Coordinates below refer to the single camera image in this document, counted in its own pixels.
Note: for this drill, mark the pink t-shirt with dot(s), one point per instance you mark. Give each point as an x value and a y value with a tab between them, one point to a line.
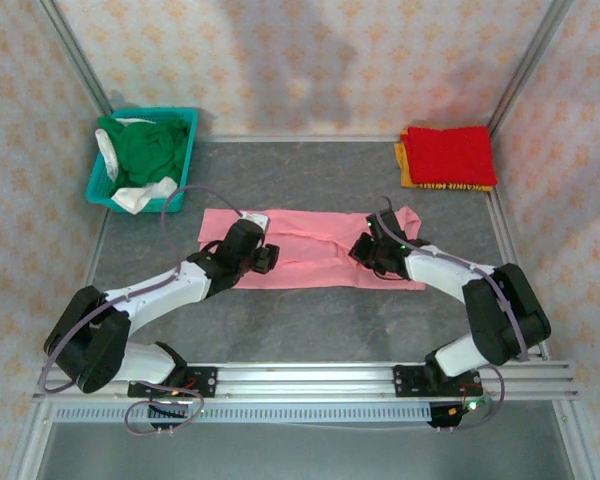
310	250

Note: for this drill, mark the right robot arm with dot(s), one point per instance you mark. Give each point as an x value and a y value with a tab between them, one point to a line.
440	275

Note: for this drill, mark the orange folded t-shirt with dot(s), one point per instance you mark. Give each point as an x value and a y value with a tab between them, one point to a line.
404	170

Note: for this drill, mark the red folded t-shirt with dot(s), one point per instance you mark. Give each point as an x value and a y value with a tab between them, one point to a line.
450	155

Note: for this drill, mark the teal plastic basket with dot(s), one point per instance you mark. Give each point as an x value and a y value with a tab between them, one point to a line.
190	140

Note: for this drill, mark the white crumpled t-shirt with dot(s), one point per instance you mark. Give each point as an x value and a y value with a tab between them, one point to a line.
130	197
105	147

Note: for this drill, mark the green t-shirt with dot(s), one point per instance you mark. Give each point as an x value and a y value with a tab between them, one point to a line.
145	150

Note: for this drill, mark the black controller board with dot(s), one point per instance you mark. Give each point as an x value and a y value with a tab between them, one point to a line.
167	412
450	415

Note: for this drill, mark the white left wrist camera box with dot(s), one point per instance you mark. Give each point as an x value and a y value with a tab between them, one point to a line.
255	220

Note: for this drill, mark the aluminium mounting rail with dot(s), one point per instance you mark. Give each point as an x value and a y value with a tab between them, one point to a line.
305	380

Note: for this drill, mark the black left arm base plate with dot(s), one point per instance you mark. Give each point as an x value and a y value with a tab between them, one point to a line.
205	382

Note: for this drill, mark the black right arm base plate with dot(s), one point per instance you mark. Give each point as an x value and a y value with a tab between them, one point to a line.
405	382

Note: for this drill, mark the aluminium frame post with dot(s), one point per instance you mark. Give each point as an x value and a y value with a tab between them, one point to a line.
80	65
525	65

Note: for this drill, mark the aluminium frame leg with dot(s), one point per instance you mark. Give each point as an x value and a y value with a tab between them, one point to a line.
30	445
580	440

